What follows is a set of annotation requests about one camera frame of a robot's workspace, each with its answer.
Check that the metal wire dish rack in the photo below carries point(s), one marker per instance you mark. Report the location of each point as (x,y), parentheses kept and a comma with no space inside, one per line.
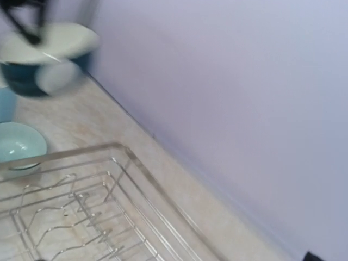
(94,203)

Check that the grey green bowl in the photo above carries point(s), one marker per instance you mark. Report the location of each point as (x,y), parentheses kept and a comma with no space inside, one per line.
(20,141)

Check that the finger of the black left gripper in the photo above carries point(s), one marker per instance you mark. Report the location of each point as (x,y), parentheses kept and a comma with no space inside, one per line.
(27,17)

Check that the light blue faceted mug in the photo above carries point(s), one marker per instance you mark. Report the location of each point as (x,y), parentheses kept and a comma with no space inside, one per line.
(7,105)

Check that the dark teal bowl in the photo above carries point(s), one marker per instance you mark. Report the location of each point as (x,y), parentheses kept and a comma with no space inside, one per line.
(58,65)

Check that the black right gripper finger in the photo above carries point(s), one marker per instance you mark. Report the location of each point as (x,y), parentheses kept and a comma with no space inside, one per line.
(311,257)

